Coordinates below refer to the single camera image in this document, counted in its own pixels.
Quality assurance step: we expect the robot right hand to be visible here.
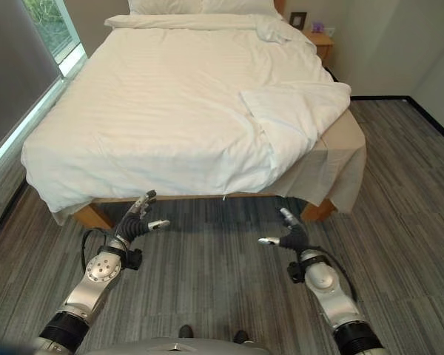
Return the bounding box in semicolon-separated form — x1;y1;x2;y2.
258;207;309;251

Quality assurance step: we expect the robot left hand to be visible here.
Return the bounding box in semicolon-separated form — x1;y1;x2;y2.
115;189;171;243

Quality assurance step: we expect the beige bed sheet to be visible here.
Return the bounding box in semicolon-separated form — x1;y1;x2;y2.
51;109;368;226

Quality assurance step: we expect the white duvet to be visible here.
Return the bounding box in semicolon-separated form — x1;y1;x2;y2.
20;14;352;214

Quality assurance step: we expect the silver robot torso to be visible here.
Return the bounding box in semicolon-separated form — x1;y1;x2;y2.
81;337;270;355

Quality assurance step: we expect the wooden nightstand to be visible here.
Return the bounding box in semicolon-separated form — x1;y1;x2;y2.
302;29;334;68

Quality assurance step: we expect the grey roller blind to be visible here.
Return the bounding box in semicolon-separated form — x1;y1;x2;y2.
0;0;63;158

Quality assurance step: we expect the window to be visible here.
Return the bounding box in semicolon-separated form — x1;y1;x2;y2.
21;0;88;77

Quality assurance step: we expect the white pillow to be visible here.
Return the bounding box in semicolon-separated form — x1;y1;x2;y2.
127;0;283;17

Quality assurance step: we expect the wooden bed frame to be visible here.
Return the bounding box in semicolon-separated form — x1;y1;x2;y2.
72;0;337;230

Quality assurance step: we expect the dark picture frame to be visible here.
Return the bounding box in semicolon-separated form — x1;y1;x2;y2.
289;11;308;29

